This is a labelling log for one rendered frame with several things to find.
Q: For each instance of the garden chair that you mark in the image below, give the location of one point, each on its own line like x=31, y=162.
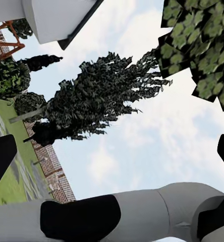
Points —
x=52, y=182

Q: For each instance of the bush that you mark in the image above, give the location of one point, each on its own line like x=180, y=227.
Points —
x=25, y=103
x=26, y=83
x=24, y=67
x=11, y=79

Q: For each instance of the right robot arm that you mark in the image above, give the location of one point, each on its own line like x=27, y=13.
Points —
x=178, y=210

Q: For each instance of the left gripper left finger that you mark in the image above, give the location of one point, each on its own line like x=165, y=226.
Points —
x=8, y=151

